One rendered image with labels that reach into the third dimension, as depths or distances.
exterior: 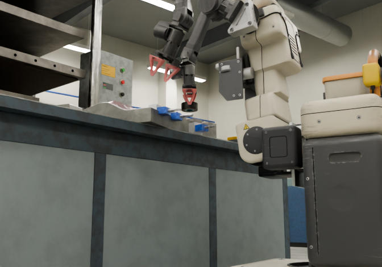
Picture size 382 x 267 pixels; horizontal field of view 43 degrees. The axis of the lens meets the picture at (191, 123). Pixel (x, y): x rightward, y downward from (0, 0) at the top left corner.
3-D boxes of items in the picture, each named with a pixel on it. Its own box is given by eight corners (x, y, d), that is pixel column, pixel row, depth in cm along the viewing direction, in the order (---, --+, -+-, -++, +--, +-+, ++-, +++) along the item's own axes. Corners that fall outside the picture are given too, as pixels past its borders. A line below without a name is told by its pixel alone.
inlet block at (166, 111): (183, 117, 186) (183, 104, 187) (178, 115, 181) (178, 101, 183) (154, 120, 191) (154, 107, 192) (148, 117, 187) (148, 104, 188)
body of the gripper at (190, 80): (182, 87, 228) (182, 72, 230) (183, 93, 238) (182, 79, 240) (196, 87, 228) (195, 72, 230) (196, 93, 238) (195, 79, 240)
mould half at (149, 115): (180, 133, 202) (180, 107, 205) (150, 121, 179) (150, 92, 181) (83, 141, 222) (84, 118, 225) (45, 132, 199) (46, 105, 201)
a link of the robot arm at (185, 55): (187, 49, 232) (195, 55, 240) (167, 54, 238) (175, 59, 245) (187, 73, 230) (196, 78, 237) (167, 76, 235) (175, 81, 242)
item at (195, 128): (218, 132, 202) (218, 120, 203) (210, 131, 199) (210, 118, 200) (196, 136, 212) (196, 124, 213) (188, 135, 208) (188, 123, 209)
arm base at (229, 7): (240, -1, 171) (253, 12, 181) (223, -9, 175) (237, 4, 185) (227, 20, 172) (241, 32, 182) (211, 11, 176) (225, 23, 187)
